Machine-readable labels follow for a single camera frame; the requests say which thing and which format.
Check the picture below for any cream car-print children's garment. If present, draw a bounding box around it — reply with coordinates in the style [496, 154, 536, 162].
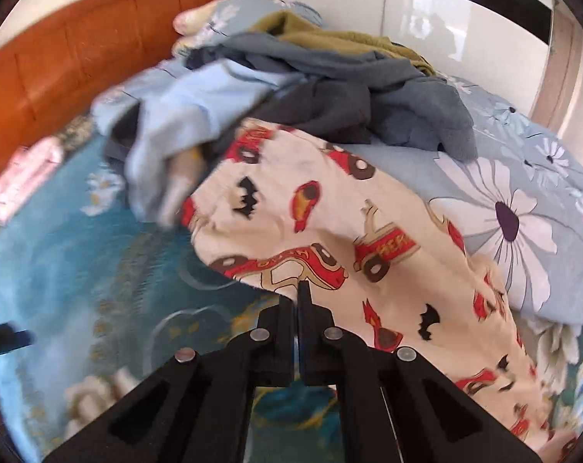
[182, 118, 576, 462]

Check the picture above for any teal floral bed blanket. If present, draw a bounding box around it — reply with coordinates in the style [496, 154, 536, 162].
[0, 137, 583, 462]

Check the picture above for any folded pink floral blanket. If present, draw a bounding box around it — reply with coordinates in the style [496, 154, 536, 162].
[0, 136, 65, 226]

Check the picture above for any grey-blue daisy-print duvet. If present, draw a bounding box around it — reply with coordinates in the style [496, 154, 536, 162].
[91, 0, 583, 331]

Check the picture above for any orange wooden bed headboard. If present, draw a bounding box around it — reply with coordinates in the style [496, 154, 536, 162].
[0, 0, 212, 172]

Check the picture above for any light blue shirt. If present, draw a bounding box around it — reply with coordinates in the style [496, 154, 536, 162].
[91, 59, 304, 223]

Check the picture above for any dark grey garment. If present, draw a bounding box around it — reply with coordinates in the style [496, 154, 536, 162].
[103, 32, 480, 164]

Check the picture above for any olive green garment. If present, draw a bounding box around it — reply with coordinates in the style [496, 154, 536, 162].
[250, 10, 437, 75]

